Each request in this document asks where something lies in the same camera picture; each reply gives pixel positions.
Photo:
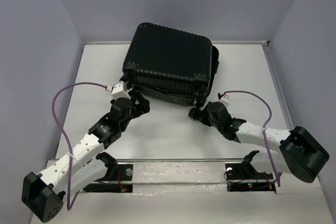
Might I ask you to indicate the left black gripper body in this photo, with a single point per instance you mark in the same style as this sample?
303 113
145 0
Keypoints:
125 123

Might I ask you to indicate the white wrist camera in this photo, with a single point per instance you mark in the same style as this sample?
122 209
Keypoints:
119 90
224 99

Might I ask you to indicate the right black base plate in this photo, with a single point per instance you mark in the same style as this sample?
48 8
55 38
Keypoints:
242 177

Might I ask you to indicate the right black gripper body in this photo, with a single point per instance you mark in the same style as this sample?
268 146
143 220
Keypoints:
210 122

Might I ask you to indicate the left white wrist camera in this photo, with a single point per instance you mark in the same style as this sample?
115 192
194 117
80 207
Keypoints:
119 90

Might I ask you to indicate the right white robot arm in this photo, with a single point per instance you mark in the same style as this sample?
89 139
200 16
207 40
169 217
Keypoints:
299 152

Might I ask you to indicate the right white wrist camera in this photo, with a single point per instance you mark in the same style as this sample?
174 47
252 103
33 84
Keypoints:
224 99

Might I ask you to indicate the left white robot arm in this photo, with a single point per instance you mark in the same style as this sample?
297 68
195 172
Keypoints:
44 193

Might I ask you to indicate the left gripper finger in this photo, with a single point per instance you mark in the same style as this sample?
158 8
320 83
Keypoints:
142 106
134 96

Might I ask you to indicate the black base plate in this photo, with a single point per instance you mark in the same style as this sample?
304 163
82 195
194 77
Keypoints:
118 181
242 177

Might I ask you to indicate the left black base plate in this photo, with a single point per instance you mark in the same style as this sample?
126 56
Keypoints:
118 181

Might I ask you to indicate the black hard-shell suitcase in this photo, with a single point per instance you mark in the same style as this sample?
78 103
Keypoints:
171 65

